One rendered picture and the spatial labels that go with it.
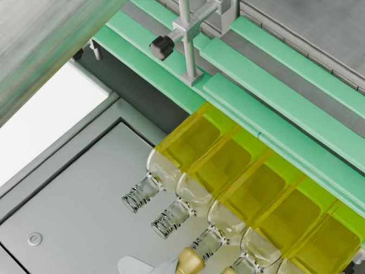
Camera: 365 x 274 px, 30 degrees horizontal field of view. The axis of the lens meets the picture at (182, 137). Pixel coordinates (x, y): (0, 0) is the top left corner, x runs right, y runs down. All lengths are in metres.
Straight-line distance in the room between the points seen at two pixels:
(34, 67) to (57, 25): 0.03
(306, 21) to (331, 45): 0.05
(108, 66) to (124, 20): 0.22
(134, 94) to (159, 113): 0.06
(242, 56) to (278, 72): 0.05
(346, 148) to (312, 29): 0.16
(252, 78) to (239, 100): 0.08
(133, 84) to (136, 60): 0.14
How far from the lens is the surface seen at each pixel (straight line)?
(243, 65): 0.85
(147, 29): 1.03
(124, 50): 1.10
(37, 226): 1.07
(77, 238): 1.05
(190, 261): 0.86
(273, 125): 0.89
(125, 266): 0.85
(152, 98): 1.20
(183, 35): 0.87
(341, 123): 0.81
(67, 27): 0.39
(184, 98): 1.03
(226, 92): 0.92
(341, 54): 0.85
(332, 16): 0.88
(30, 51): 0.38
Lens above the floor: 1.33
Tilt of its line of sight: 19 degrees down
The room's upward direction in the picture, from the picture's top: 132 degrees counter-clockwise
